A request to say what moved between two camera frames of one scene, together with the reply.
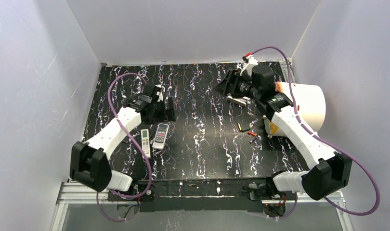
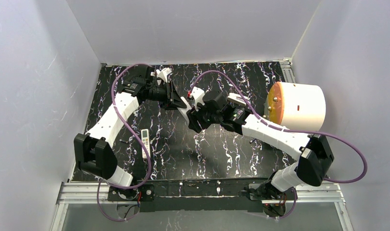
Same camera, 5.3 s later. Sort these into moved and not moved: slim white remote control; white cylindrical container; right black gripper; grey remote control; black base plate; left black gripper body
Moved: left black gripper body; right black gripper; grey remote control
Not moved: white cylindrical container; black base plate; slim white remote control
